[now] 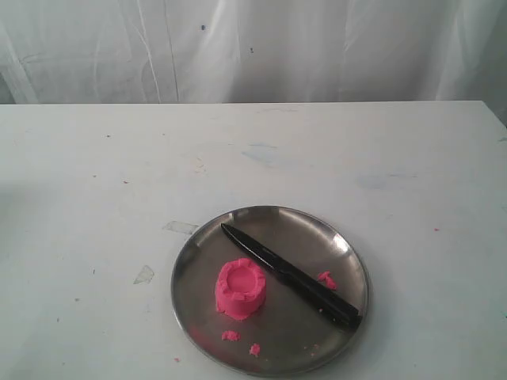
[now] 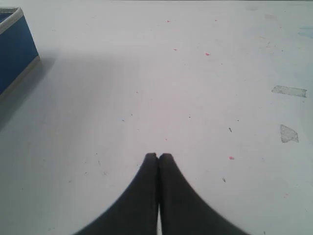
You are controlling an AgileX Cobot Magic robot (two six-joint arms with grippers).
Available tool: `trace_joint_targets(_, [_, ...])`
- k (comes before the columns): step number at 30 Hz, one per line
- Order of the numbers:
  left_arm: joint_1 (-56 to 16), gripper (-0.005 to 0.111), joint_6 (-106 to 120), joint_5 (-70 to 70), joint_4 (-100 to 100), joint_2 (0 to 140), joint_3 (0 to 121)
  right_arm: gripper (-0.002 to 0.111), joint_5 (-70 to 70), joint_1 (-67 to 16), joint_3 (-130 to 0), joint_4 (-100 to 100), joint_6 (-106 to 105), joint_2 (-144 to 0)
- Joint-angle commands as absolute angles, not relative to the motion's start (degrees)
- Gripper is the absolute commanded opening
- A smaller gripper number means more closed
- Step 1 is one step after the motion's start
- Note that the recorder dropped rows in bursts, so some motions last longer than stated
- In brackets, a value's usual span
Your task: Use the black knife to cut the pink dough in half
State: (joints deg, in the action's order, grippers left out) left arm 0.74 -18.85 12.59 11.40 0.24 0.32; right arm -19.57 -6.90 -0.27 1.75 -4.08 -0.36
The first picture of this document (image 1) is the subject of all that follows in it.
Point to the pink clay lump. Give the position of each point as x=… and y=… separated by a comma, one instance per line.
x=240, y=289

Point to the black knife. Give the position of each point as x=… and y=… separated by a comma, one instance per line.
x=324, y=299

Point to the clear tape piece upper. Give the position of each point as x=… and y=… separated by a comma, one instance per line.
x=180, y=227

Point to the clear tape piece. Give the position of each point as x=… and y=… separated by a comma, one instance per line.
x=145, y=275
x=180, y=227

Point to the round steel plate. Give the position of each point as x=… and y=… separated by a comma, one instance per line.
x=294, y=336

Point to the pink clay crumb right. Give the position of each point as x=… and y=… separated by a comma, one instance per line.
x=326, y=278

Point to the clear tape piece lower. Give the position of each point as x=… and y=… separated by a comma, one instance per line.
x=145, y=275

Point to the pink clay crumb front-left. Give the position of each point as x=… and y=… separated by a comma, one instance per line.
x=230, y=335

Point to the pink clay crumb front-middle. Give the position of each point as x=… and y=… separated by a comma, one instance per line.
x=255, y=350

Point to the white backdrop curtain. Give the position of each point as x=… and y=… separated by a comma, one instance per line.
x=252, y=51

